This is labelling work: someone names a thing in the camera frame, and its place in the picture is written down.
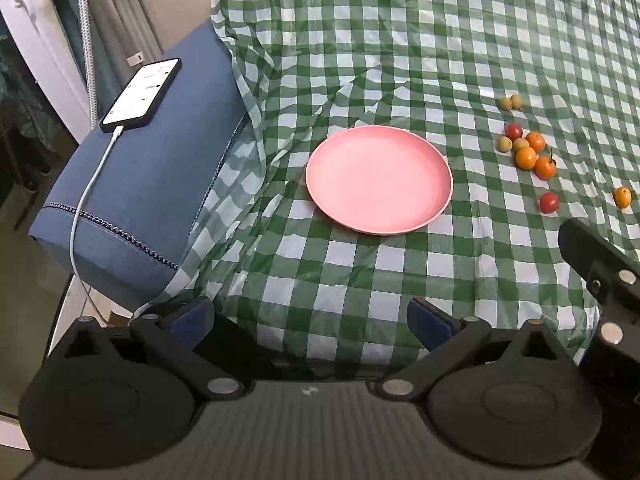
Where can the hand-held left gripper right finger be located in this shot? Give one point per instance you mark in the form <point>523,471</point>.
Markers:
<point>430,322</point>

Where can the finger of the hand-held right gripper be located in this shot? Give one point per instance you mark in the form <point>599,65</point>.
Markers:
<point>585,247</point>

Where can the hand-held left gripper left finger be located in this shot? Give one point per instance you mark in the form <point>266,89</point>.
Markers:
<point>192,322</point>

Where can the red cherry tomato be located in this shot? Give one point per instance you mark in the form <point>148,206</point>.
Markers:
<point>548,202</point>
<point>513,131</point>

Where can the orange cherry tomato with stem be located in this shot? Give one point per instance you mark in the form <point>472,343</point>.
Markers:
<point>545,168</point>

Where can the yellow-green cherry tomato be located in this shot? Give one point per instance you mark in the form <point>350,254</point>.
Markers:
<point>517,101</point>
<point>504,144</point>
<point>506,103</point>
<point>520,143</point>

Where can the pink plate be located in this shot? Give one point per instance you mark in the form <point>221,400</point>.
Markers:
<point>379,180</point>

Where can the white furniture edge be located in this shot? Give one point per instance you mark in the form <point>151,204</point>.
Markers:
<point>75,305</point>

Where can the blue cushion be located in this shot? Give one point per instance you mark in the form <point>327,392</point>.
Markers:
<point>150,180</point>

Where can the black smartphone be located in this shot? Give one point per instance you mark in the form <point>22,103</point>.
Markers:
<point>142,91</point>

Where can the white tag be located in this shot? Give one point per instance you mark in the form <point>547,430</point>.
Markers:
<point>135,57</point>

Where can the green checked tablecloth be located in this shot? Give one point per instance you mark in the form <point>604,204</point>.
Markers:
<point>380,40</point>

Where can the grey curtain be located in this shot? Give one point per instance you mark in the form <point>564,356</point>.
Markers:
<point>130,5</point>

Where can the white door frame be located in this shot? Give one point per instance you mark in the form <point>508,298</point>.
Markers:
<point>47,45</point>

